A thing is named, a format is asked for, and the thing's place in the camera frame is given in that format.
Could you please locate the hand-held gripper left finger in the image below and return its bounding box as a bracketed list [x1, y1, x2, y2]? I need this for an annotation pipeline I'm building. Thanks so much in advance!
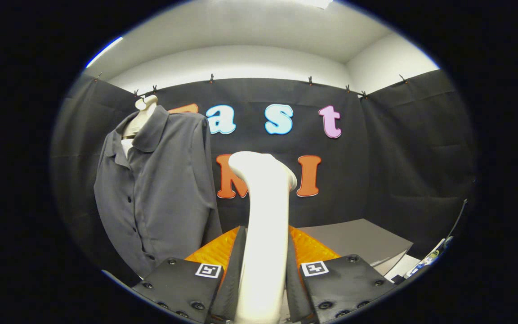
[131, 226, 247, 324]

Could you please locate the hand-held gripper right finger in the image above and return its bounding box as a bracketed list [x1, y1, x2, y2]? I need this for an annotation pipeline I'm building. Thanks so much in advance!
[286, 226, 395, 324]

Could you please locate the dark grey button shirt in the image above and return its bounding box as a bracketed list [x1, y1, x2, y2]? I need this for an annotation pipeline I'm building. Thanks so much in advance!
[94, 105, 223, 278]

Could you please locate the white garment steamer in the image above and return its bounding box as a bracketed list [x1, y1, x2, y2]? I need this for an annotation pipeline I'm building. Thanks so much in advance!
[228, 151, 298, 324]

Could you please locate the cream garment hanger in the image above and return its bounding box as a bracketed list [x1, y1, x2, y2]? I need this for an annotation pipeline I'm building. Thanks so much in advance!
[122, 94, 159, 139]

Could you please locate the grey top beige drawer cabinet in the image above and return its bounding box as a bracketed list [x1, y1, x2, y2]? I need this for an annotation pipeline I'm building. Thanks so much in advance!
[295, 219, 415, 276]

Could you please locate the pile of small desk items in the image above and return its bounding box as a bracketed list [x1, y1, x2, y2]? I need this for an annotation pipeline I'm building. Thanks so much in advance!
[405, 236, 455, 278]

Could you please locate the black backdrop cloth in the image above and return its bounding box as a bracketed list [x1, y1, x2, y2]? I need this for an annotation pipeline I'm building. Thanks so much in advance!
[52, 70, 478, 285]

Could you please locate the row of black clips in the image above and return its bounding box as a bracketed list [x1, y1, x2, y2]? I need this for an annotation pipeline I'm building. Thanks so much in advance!
[95, 72, 410, 99]

